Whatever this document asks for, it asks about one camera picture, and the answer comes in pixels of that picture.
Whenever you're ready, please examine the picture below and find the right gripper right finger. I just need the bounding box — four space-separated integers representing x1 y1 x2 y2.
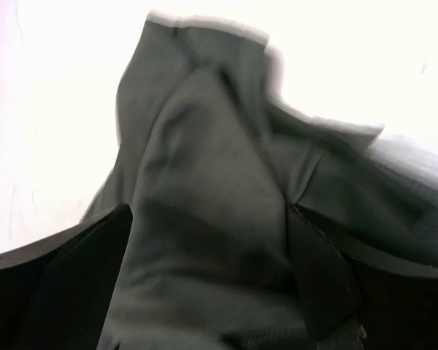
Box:
286 206 438 349

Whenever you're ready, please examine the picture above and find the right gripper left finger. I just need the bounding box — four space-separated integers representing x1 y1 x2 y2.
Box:
0 204 133 350

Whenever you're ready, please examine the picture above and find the dark grey t-shirt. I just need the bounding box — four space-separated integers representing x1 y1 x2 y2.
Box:
88 15 438 349

